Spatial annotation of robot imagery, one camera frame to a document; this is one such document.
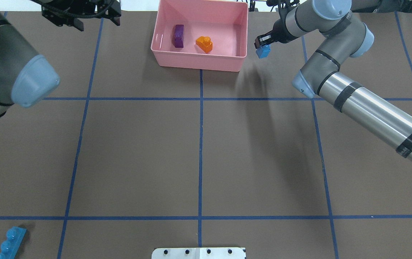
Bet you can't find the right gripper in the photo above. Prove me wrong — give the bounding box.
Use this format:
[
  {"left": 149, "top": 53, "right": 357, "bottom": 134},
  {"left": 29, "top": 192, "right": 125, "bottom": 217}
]
[{"left": 254, "top": 31, "right": 282, "bottom": 49}]

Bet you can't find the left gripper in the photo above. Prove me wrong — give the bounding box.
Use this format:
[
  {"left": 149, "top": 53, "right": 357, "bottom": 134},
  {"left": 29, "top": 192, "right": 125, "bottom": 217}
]
[{"left": 41, "top": 0, "right": 121, "bottom": 32}]

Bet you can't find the small blue block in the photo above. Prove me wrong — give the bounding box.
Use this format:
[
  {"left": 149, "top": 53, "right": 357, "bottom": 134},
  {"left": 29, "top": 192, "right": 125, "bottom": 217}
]
[{"left": 255, "top": 45, "right": 271, "bottom": 59}]

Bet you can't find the orange sloped block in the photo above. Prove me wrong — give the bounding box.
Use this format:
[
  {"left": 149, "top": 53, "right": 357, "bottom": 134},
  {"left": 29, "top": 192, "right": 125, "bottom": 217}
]
[{"left": 196, "top": 36, "right": 213, "bottom": 54}]

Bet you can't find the purple sloped block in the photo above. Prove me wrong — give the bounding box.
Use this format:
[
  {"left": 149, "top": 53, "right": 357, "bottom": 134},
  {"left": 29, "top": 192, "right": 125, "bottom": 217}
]
[{"left": 171, "top": 24, "right": 185, "bottom": 49}]

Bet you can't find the long blue block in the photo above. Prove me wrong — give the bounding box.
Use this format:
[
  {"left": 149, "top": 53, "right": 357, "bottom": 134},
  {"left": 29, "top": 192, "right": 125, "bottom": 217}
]
[{"left": 0, "top": 226, "right": 27, "bottom": 259}]

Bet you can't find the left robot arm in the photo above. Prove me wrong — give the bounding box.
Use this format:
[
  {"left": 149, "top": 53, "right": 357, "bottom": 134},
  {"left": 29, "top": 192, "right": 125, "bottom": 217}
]
[{"left": 0, "top": 0, "right": 121, "bottom": 118}]

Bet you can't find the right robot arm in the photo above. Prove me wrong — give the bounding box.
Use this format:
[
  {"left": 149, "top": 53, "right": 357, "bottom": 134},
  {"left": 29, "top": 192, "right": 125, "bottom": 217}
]
[{"left": 254, "top": 0, "right": 412, "bottom": 162}]

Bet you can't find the pink plastic box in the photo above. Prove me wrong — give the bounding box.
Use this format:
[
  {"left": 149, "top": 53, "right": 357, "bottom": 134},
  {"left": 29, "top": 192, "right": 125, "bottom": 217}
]
[{"left": 151, "top": 0, "right": 248, "bottom": 72}]

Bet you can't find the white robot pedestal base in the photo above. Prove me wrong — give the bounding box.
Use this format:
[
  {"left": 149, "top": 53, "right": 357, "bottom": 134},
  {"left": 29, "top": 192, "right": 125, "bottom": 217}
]
[{"left": 151, "top": 247, "right": 247, "bottom": 259}]

